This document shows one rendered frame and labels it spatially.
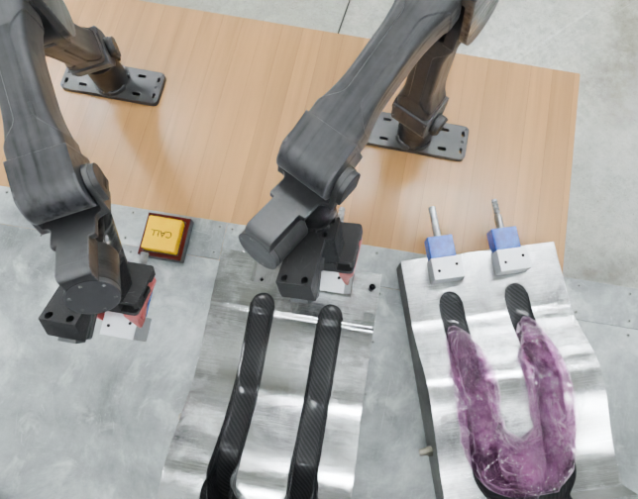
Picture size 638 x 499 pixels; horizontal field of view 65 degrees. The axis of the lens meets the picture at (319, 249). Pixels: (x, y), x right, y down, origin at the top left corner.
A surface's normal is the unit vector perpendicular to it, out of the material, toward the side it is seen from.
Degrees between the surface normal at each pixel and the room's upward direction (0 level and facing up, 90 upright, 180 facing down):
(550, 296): 0
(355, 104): 16
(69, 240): 25
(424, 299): 0
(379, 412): 0
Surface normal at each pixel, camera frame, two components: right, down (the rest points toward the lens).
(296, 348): -0.03, -0.20
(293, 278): -0.15, -0.59
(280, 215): 0.12, -0.42
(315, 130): -0.18, -0.04
